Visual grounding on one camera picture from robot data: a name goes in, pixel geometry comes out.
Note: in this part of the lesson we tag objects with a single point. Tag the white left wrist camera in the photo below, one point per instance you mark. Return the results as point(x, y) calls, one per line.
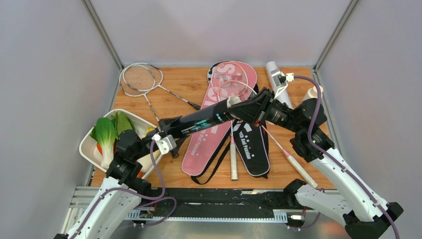
point(164, 144)

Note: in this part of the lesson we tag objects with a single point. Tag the orange carrot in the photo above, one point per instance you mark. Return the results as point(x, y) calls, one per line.
point(99, 148)

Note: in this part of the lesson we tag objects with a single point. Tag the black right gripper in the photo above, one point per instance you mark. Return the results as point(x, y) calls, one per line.
point(251, 109)

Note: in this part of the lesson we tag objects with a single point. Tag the pink racket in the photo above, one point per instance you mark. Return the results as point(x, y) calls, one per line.
point(290, 158)
point(226, 80)

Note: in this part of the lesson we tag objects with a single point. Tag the green leafy vegetable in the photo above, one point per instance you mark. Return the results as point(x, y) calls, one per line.
point(121, 123)

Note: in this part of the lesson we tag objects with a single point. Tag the white shuttlecock tube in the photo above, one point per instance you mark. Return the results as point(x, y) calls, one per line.
point(284, 97)

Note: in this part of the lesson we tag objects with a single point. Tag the green bok choy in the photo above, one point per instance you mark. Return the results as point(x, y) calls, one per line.
point(104, 134)

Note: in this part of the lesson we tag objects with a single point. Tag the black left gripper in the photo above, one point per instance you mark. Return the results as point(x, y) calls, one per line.
point(165, 122)

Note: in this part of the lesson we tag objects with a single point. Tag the yellow white cabbage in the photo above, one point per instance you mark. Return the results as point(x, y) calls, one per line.
point(146, 161)

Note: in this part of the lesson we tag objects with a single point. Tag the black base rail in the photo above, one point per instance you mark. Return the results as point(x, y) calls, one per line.
point(207, 203)

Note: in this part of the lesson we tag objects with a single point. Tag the black shuttlecock tube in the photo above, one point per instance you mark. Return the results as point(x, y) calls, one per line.
point(202, 119)

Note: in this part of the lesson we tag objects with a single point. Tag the pink racket cover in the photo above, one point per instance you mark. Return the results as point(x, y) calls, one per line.
point(203, 144)

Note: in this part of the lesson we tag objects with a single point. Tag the white silver racket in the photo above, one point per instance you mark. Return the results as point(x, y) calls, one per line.
point(139, 79)

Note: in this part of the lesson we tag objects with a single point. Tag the white vegetable tray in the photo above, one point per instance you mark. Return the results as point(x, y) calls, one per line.
point(88, 148)

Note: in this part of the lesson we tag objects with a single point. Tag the cream bottle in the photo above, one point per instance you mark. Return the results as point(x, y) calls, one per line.
point(312, 93)

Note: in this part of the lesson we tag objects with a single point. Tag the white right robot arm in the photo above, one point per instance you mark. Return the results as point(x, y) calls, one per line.
point(360, 210)

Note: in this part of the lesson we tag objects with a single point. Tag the shuttlecock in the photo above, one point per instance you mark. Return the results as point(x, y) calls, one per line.
point(232, 100)

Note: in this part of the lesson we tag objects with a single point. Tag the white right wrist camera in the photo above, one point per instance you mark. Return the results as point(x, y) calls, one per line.
point(281, 81)

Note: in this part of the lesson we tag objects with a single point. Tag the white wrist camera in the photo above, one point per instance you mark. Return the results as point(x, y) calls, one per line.
point(281, 81)
point(164, 144)

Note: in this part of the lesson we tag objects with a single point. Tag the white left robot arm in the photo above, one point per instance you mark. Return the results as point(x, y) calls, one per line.
point(122, 190)

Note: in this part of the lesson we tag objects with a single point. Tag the black racket cover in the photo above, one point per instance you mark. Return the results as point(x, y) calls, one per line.
point(252, 145)

